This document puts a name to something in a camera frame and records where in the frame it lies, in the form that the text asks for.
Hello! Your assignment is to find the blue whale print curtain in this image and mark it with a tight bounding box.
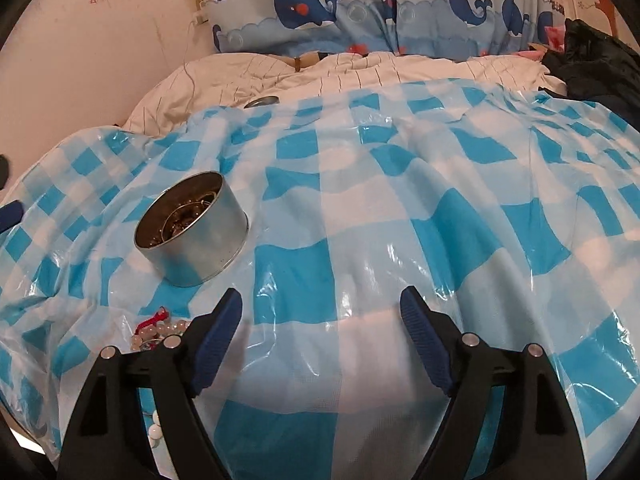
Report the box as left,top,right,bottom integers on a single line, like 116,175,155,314
205,0,569,59

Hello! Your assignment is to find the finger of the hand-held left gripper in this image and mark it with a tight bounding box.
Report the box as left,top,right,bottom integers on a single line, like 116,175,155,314
0,200,25,234

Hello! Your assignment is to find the tan object with dark band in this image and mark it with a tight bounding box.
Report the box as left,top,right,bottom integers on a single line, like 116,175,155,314
280,52,327,74

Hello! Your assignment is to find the round metal tin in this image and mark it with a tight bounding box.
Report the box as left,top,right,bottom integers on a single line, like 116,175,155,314
133,171,250,288

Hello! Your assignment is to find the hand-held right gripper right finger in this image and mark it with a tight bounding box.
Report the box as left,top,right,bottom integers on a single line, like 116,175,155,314
400,285,587,480

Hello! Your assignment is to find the pink bead bracelet gold clasp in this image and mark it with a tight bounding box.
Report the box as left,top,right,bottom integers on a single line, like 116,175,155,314
129,320,192,354

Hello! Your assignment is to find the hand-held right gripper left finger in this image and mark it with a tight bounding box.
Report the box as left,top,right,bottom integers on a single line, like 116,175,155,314
57,287,244,480

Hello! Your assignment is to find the blue white checkered plastic sheet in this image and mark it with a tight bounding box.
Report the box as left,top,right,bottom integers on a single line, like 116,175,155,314
0,77,640,480

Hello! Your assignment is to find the black cloth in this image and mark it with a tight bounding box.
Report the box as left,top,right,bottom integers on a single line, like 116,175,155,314
539,18,640,128

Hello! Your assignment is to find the red string bracelet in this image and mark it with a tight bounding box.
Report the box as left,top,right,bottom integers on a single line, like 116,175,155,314
134,306,172,335

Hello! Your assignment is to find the white grid-lined quilt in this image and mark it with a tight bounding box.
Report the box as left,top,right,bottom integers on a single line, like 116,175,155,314
121,52,569,134

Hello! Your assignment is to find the pink cloth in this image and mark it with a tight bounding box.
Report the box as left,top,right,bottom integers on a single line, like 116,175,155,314
519,25,569,57

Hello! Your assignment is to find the thin white cable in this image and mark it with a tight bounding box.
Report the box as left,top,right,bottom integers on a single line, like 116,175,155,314
181,9,199,107

